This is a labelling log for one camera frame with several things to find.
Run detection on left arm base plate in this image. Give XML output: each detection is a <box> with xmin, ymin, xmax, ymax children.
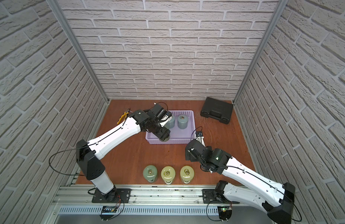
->
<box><xmin>92</xmin><ymin>188</ymin><xmax>131</xmax><ymax>203</ymax></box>

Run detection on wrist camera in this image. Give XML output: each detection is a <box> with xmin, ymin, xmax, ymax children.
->
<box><xmin>195</xmin><ymin>131</ymin><xmax>205</xmax><ymax>145</ymax></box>
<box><xmin>148</xmin><ymin>103</ymin><xmax>172</xmax><ymax>123</ymax></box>

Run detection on black plastic tool case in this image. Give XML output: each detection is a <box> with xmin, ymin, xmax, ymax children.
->
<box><xmin>200</xmin><ymin>97</ymin><xmax>234</xmax><ymax>124</ymax></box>

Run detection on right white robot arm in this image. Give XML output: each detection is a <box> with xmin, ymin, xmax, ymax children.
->
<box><xmin>185</xmin><ymin>139</ymin><xmax>296</xmax><ymax>224</ymax></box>

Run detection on right controller board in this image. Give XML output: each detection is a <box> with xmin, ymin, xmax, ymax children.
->
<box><xmin>217</xmin><ymin>206</ymin><xmax>232</xmax><ymax>222</ymax></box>

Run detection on dark green canister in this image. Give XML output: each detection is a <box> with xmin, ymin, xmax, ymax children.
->
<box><xmin>161</xmin><ymin>137</ymin><xmax>170</xmax><ymax>142</ymax></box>

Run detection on right aluminium corner post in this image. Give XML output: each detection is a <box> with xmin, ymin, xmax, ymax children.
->
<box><xmin>232</xmin><ymin>0</ymin><xmax>290</xmax><ymax>104</ymax></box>

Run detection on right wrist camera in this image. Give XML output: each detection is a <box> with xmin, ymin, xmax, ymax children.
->
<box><xmin>195</xmin><ymin>131</ymin><xmax>205</xmax><ymax>145</ymax></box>

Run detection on left controller board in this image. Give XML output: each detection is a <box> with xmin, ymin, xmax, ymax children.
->
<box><xmin>100</xmin><ymin>206</ymin><xmax>119</xmax><ymax>221</ymax></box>

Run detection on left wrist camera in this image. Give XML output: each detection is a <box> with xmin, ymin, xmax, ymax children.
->
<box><xmin>148</xmin><ymin>103</ymin><xmax>172</xmax><ymax>123</ymax></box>

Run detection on aluminium corner post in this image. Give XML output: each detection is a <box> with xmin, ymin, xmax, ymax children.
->
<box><xmin>232</xmin><ymin>0</ymin><xmax>290</xmax><ymax>104</ymax></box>
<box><xmin>47</xmin><ymin>0</ymin><xmax>110</xmax><ymax>104</ymax></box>

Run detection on controller board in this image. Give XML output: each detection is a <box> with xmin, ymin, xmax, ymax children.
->
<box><xmin>217</xmin><ymin>206</ymin><xmax>232</xmax><ymax>222</ymax></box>
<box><xmin>100</xmin><ymin>206</ymin><xmax>119</xmax><ymax>221</ymax></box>

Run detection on blue-grey canister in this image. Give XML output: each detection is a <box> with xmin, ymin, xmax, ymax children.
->
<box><xmin>177</xmin><ymin>114</ymin><xmax>189</xmax><ymax>129</ymax></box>
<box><xmin>165</xmin><ymin>115</ymin><xmax>175</xmax><ymax>129</ymax></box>

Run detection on lavender plastic basket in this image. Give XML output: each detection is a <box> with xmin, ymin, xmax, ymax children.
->
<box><xmin>145</xmin><ymin>110</ymin><xmax>196</xmax><ymax>145</ymax></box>

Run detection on yellow black pliers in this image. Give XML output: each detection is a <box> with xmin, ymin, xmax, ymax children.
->
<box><xmin>117</xmin><ymin>108</ymin><xmax>130</xmax><ymax>125</ymax></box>

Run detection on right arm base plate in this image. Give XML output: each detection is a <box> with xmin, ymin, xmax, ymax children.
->
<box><xmin>202</xmin><ymin>189</ymin><xmax>240</xmax><ymax>204</ymax></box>

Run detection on left aluminium corner post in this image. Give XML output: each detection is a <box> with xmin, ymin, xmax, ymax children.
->
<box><xmin>47</xmin><ymin>0</ymin><xmax>110</xmax><ymax>104</ymax></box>

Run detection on yellow-green canister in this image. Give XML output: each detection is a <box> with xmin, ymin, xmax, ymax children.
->
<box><xmin>161</xmin><ymin>166</ymin><xmax>176</xmax><ymax>184</ymax></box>
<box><xmin>180</xmin><ymin>166</ymin><xmax>195</xmax><ymax>184</ymax></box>

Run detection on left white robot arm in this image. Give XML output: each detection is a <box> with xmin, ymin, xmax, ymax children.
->
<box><xmin>76</xmin><ymin>105</ymin><xmax>172</xmax><ymax>195</ymax></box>

